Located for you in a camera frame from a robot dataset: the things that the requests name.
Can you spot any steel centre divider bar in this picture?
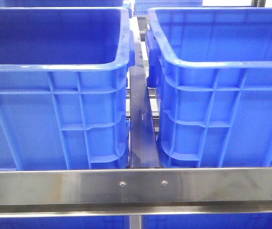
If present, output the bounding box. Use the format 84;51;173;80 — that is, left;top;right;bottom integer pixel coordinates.
130;34;160;168

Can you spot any blue plastic crate left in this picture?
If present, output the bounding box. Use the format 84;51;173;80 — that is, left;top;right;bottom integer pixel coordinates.
0;7;134;171

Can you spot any blue plastic crate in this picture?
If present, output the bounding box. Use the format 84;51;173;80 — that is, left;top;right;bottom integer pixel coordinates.
148;7;272;168
0;7;134;171

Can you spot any blue plastic crate right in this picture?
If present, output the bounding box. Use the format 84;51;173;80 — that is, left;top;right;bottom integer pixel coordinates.
148;7;272;168

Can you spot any blue crate rear right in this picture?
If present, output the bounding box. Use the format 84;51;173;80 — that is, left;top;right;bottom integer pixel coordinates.
134;0;203;16

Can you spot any blue crate lower left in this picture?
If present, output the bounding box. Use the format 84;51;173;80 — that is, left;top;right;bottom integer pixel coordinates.
0;216;130;229

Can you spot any blue crate rear left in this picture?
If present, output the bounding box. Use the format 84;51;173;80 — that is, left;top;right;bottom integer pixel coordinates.
4;0;123;7

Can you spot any blue crate lower right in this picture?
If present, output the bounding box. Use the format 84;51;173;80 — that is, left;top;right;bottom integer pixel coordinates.
143;213;272;229

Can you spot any stainless steel front rail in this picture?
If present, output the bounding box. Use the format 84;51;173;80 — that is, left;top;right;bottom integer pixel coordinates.
0;167;272;218

